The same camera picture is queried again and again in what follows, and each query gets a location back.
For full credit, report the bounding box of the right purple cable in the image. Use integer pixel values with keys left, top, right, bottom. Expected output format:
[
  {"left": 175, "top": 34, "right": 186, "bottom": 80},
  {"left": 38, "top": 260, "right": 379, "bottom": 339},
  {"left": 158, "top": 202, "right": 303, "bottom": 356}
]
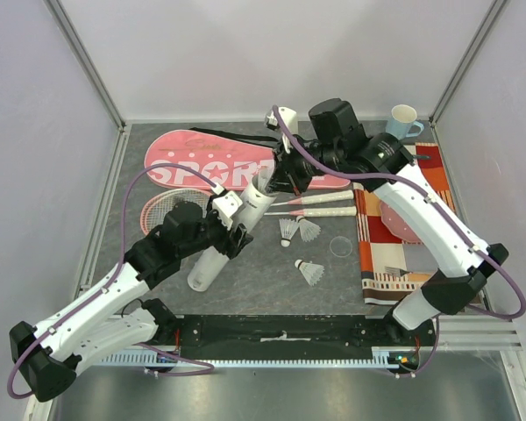
[{"left": 272, "top": 103, "right": 526, "bottom": 321}]

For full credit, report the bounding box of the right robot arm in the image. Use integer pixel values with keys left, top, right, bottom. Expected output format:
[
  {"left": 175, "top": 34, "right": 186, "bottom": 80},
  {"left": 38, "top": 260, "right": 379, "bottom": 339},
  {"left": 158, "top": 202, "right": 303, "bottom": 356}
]
[{"left": 265, "top": 98, "right": 509, "bottom": 346}]

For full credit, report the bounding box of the light blue mug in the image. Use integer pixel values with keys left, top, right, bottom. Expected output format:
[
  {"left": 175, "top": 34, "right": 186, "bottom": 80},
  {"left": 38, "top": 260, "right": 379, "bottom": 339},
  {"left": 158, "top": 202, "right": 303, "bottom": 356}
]
[{"left": 386, "top": 104, "right": 424, "bottom": 140}]

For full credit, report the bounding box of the purple cable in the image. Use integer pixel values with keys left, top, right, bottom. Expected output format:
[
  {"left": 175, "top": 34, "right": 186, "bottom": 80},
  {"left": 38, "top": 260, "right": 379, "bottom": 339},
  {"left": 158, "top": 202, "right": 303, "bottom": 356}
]
[
  {"left": 7, "top": 165, "right": 223, "bottom": 399},
  {"left": 272, "top": 103, "right": 526, "bottom": 321}
]

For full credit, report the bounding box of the orange patchwork cloth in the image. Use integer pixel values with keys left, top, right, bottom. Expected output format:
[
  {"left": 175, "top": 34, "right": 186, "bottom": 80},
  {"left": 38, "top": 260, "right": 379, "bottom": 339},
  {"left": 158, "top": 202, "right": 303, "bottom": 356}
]
[{"left": 353, "top": 140, "right": 483, "bottom": 306}]

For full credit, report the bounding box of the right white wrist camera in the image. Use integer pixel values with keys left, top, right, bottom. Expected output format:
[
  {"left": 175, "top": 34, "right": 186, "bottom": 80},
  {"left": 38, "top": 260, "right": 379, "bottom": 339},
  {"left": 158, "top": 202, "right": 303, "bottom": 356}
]
[{"left": 264, "top": 105, "right": 299, "bottom": 153}]

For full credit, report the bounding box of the pink badminton racket lower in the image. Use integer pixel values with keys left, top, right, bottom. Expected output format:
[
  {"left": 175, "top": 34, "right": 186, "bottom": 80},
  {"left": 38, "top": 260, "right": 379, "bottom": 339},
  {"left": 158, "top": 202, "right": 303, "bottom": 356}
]
[{"left": 139, "top": 189, "right": 357, "bottom": 234}]

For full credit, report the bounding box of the pink badminton racket upper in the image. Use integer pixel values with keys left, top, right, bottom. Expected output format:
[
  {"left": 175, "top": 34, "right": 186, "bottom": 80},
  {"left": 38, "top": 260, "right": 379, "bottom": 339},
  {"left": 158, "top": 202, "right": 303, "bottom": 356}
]
[{"left": 140, "top": 189, "right": 355, "bottom": 236}]

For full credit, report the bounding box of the white shuttlecock tube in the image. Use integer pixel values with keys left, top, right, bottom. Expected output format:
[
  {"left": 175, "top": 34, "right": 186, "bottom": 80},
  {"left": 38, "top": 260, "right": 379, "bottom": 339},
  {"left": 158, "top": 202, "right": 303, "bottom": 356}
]
[{"left": 188, "top": 168, "right": 276, "bottom": 292}]

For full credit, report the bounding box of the white cable duct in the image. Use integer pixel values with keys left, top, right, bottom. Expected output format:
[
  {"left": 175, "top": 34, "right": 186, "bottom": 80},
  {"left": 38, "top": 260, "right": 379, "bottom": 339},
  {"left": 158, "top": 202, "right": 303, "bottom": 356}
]
[{"left": 94, "top": 347, "right": 417, "bottom": 369}]

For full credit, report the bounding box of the pink badminton racket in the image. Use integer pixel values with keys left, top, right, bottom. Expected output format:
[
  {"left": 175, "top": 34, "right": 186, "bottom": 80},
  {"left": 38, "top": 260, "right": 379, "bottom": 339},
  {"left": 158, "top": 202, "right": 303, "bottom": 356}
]
[
  {"left": 139, "top": 189, "right": 357, "bottom": 234},
  {"left": 140, "top": 189, "right": 355, "bottom": 236}
]

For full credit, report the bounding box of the clear tube lid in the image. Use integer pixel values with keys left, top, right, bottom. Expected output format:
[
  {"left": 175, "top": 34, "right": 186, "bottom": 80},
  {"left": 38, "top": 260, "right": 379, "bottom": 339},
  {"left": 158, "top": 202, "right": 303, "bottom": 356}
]
[{"left": 330, "top": 236, "right": 353, "bottom": 258}]

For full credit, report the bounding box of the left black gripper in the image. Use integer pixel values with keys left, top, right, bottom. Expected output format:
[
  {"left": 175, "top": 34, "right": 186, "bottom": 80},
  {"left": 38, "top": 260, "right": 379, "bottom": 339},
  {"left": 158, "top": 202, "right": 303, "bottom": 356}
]
[{"left": 179, "top": 195, "right": 253, "bottom": 260}]

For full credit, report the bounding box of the white shuttlecock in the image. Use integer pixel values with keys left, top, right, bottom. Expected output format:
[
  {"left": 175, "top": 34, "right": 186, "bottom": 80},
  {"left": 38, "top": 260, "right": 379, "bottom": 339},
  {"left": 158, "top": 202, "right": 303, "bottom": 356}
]
[
  {"left": 279, "top": 218, "right": 299, "bottom": 247},
  {"left": 295, "top": 259, "right": 324, "bottom": 287},
  {"left": 296, "top": 216, "right": 321, "bottom": 242},
  {"left": 252, "top": 168, "right": 273, "bottom": 195}
]

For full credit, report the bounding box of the pink racket bag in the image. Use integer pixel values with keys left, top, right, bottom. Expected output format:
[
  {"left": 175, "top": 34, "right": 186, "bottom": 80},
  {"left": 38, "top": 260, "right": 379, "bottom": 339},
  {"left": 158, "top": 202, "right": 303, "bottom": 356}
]
[{"left": 143, "top": 128, "right": 352, "bottom": 191}]

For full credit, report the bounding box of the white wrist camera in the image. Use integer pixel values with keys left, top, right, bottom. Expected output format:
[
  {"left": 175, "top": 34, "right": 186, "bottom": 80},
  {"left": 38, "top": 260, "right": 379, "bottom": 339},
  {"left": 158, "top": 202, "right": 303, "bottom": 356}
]
[
  {"left": 264, "top": 105, "right": 299, "bottom": 153},
  {"left": 210, "top": 184, "right": 243, "bottom": 230}
]

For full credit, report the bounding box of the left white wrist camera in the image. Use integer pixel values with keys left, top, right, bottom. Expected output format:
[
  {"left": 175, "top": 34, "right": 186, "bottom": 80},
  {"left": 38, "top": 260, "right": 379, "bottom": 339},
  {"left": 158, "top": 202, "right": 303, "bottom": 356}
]
[{"left": 210, "top": 184, "right": 243, "bottom": 230}]

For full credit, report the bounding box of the pink dotted plate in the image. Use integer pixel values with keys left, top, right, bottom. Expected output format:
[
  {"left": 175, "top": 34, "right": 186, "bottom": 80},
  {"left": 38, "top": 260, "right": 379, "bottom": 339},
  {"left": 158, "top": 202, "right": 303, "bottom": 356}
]
[{"left": 379, "top": 201, "right": 422, "bottom": 244}]

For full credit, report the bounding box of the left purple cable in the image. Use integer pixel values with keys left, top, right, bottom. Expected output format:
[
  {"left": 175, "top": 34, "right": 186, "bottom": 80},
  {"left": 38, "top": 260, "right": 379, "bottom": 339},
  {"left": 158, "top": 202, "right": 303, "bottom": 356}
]
[{"left": 7, "top": 165, "right": 223, "bottom": 399}]

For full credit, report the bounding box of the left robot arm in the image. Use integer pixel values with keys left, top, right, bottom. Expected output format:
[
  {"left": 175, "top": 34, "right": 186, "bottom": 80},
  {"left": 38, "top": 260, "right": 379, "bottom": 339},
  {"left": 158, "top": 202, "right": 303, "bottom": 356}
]
[{"left": 9, "top": 192, "right": 252, "bottom": 403}]

